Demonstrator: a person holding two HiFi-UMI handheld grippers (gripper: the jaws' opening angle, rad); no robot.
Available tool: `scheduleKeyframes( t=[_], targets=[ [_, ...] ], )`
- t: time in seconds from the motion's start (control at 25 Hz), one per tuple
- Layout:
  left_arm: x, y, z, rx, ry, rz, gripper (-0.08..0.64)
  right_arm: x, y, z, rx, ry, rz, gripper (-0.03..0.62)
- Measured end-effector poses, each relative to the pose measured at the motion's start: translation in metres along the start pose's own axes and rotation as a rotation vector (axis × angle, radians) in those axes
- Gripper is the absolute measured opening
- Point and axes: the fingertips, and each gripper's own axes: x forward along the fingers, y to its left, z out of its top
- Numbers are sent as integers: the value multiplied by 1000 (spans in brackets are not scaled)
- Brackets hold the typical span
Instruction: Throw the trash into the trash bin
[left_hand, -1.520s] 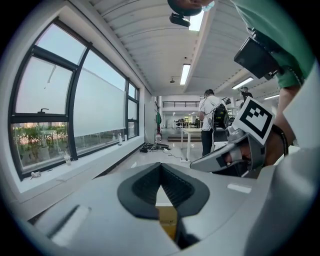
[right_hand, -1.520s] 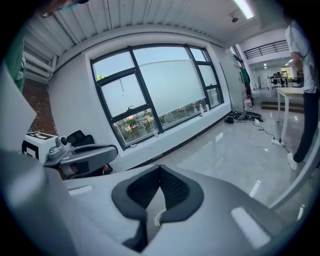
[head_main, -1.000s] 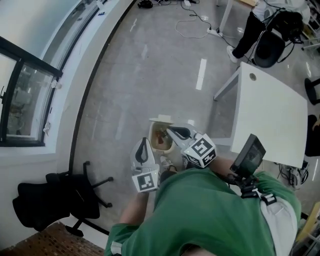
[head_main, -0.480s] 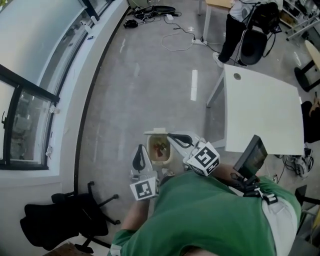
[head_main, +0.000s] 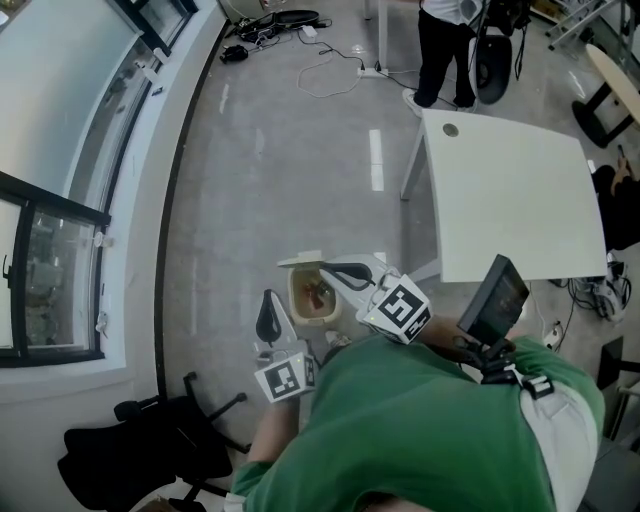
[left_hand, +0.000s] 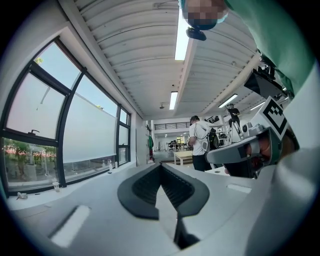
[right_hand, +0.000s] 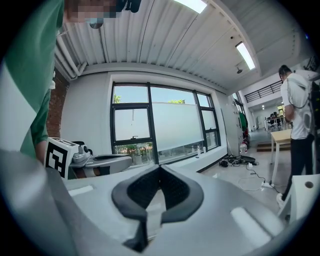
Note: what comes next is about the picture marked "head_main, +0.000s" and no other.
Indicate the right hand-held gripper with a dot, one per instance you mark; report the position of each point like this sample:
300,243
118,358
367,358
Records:
400,305

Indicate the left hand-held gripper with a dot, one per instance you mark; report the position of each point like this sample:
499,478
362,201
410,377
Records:
285,377

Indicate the beige trash bin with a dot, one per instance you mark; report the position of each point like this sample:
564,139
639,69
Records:
315,321

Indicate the red soda can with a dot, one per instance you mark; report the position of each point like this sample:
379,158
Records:
316,300

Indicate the person's left forearm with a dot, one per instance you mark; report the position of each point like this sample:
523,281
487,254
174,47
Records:
272,430

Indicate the person's right forearm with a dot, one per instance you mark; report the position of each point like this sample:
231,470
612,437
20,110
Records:
445,335

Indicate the black chest monitor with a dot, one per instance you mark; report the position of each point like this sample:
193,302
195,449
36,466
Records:
495,300

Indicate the person's green shirt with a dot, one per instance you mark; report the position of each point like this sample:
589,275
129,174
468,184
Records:
400,440

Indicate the white table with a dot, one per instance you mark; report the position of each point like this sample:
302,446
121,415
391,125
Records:
510,200

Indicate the black office chair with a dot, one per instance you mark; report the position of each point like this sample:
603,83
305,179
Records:
125,450

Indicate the rectangular wooden table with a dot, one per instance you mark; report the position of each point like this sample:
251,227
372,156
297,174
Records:
383,30

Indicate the black round pack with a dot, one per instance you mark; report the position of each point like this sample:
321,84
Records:
492,65

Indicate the white backpack rig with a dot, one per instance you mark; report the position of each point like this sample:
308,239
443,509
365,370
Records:
612,295

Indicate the white adapter box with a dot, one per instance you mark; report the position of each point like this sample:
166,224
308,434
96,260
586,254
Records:
308,32

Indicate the black bag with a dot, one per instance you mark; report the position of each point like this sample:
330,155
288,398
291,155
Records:
234,54

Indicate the grey chest harness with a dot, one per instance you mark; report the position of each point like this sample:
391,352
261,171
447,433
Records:
565,440

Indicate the black round floor base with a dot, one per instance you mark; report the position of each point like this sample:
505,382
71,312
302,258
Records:
295,19

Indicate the black-framed window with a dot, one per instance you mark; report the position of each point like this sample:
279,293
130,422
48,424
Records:
50,100

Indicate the oval wooden table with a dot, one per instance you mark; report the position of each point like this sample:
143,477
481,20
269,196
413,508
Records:
615,75

